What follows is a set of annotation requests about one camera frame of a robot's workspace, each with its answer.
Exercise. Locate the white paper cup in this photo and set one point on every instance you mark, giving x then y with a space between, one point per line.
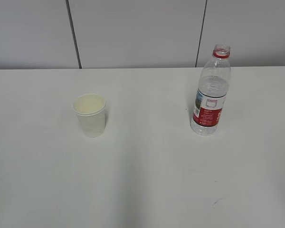
90 112

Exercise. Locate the clear plastic water bottle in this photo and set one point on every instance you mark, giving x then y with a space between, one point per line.
212 89

